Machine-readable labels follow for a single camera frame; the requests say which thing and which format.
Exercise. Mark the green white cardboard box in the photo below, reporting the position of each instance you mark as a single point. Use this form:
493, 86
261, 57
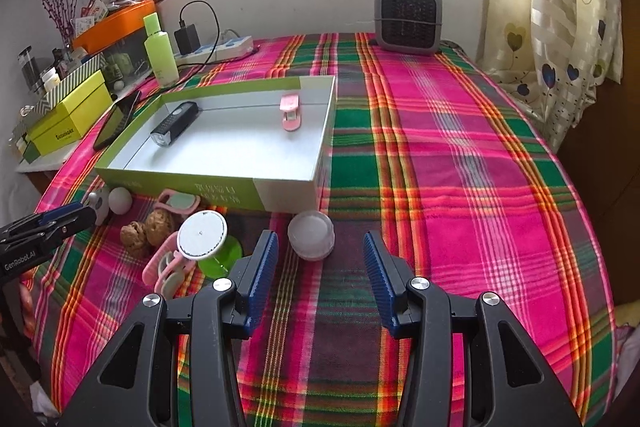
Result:
225, 147

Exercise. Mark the brown walnut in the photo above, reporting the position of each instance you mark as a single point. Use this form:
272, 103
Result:
159, 227
134, 238

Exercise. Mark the black smartphone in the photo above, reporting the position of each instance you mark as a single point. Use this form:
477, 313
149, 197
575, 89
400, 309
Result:
112, 124

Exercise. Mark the yellow green cardboard box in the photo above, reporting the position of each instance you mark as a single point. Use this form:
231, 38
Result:
65, 117

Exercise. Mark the clear plastic container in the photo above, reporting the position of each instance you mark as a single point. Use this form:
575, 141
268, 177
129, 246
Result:
125, 57

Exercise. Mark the white black round gadget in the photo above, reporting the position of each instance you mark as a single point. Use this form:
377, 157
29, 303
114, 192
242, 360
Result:
100, 204

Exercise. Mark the pink green clip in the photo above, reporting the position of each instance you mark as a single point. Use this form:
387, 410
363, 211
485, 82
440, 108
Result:
177, 202

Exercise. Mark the green white mushroom gadget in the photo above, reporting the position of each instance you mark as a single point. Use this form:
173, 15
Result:
202, 235

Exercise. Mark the pink looped plastic clip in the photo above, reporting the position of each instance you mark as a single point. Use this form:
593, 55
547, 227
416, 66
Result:
162, 264

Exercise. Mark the grey portable heater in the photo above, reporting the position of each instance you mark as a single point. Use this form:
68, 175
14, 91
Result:
406, 19

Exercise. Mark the heart print curtain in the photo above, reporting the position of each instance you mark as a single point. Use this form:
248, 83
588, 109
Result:
550, 7

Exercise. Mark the pale patterned cloth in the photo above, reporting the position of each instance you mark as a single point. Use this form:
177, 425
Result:
625, 332

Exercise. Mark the black charger plug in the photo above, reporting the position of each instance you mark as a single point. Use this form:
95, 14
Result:
186, 39

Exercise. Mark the grey white striped box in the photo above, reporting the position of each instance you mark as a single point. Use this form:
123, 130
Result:
75, 74

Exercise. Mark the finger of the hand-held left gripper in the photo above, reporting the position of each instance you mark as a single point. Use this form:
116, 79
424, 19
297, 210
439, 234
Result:
55, 213
75, 221

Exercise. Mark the brown wooden cabinet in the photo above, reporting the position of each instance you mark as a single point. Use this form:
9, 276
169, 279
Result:
610, 147

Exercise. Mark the white round knob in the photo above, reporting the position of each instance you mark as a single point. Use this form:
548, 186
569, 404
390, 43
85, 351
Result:
120, 201

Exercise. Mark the white blue power strip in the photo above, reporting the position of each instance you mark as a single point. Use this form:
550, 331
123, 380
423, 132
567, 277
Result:
230, 46

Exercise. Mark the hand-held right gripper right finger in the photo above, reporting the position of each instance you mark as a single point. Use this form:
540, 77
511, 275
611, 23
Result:
377, 272

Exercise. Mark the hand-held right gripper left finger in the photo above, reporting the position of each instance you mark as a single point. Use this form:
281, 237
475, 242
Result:
262, 267

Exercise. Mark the dark lidded glass jar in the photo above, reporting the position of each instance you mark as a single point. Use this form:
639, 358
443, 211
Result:
31, 72

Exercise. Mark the pile of small packets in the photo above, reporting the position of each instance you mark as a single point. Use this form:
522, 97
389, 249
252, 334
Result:
92, 12

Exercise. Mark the pink green plaid blanket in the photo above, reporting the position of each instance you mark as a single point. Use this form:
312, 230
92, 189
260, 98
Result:
475, 207

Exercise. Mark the translucent round jar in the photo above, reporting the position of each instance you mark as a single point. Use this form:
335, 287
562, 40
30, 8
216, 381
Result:
310, 234

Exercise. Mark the orange plastic bin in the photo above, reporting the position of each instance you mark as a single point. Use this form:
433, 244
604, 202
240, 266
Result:
115, 27

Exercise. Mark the light green bottle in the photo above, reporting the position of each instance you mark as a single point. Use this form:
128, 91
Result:
161, 57

